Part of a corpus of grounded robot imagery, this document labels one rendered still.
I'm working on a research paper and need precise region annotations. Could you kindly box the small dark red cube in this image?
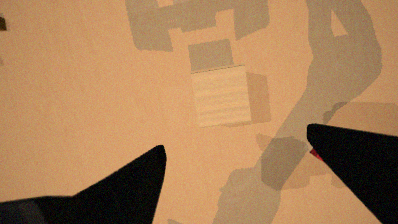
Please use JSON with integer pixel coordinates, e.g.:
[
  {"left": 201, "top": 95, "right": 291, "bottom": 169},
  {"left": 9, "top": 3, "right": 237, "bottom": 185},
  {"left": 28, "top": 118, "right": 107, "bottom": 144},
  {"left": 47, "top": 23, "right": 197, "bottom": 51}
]
[{"left": 310, "top": 148, "right": 324, "bottom": 163}]

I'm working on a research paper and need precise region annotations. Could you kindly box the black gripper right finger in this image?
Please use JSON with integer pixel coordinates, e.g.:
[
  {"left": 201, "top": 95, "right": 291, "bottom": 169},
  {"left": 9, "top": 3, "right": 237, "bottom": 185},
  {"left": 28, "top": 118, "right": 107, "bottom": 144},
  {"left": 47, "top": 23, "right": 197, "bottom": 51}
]
[{"left": 307, "top": 123, "right": 398, "bottom": 224}]

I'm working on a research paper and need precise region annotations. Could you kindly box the small orange block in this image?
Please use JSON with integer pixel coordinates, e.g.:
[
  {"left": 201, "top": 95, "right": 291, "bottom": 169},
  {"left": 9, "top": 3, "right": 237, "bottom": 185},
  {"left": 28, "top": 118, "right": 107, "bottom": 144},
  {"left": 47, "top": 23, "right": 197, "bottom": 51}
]
[{"left": 0, "top": 17, "right": 7, "bottom": 31}]

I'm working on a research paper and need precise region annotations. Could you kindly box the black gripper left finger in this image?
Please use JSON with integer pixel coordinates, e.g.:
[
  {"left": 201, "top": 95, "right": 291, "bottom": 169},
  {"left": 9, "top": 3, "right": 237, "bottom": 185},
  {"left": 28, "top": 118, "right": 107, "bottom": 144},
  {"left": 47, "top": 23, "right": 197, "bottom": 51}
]
[{"left": 0, "top": 145, "right": 167, "bottom": 224}]

